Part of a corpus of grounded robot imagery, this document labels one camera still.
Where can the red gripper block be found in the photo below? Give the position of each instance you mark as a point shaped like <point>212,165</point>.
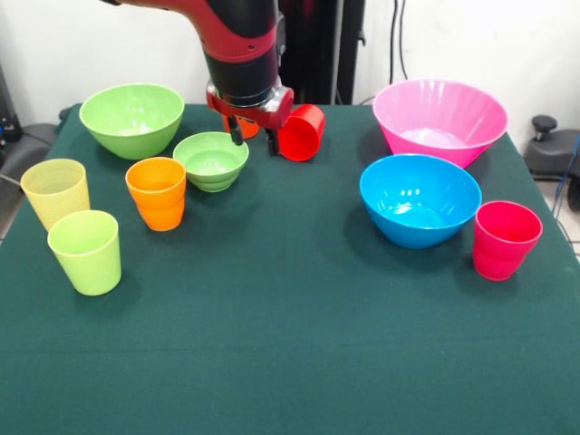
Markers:
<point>258,115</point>

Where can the red plastic cup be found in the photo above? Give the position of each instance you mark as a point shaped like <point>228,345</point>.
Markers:
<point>301,136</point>

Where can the small green plastic bowl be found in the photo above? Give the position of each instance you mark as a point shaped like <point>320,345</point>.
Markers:
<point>210,174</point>

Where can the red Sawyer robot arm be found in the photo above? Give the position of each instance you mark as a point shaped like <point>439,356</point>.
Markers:
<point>240,68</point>

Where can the red-orange plastic cup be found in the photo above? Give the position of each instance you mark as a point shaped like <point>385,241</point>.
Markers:
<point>249,129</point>

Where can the orange plastic cup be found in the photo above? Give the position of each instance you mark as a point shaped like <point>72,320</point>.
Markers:
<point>156,204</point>

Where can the large green plastic bowl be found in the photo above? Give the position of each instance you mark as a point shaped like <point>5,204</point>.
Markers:
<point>131,136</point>

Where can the blue plastic bowl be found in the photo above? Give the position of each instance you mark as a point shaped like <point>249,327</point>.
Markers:
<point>421,199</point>

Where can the dark green tablecloth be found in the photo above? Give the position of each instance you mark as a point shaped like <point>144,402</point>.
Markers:
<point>290,317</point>

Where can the large pink plastic bowl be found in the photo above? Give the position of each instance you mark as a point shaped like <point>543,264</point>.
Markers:
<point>439,113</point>

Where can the yellow plastic cup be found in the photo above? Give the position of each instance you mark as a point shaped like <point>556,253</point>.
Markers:
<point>54,190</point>

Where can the light green plastic cup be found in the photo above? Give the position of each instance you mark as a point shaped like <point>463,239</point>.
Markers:
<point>86,258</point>

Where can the grey rounded base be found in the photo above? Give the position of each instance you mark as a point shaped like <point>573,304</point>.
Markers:
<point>27,145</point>

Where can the black equipment box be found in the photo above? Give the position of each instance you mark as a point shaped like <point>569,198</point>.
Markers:
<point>6,118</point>

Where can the magenta plastic cup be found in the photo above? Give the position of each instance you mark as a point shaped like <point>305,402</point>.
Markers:
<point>505,244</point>

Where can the grey base with black knob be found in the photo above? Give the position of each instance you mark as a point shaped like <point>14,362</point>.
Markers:
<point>550,154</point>

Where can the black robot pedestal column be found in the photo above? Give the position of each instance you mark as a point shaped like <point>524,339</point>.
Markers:
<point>317,54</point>

